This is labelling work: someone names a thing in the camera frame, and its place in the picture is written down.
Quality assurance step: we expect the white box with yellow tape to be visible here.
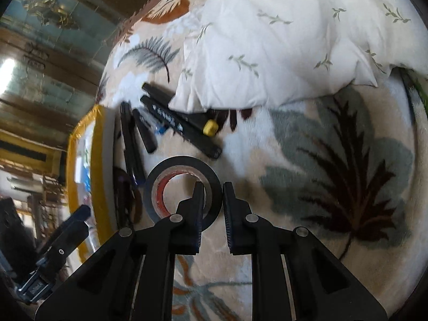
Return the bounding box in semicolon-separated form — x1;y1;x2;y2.
66;105;118;265

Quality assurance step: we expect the black marker with white print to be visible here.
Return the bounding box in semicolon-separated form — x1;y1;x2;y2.
140;95;223;159

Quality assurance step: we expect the short black marker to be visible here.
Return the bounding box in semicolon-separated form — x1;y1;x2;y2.
132;109;158;153

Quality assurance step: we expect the leaf print fleece blanket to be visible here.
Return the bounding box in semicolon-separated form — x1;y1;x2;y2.
95;0;425;321

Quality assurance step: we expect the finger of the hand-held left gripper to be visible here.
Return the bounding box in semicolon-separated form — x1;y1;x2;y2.
62;204;92;230
37;220;90;270

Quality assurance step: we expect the black tape roll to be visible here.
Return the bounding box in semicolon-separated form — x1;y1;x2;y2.
144;156;222;224

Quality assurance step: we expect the black pen with yellow cap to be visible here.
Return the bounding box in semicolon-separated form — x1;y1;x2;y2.
142;83;219;137

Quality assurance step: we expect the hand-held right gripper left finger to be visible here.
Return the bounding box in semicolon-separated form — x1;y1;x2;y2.
35;182;205;321

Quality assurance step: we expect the white quilt with green sprigs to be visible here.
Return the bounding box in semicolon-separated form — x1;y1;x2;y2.
170;0;423;112

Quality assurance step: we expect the mirrored wardrobe with gold ornament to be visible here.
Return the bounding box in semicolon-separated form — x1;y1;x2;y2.
0;0;183;181

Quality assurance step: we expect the long black pen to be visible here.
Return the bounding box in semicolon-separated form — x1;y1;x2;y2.
120;102;147;188

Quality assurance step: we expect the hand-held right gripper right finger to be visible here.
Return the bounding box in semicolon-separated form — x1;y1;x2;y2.
222;182;388;321

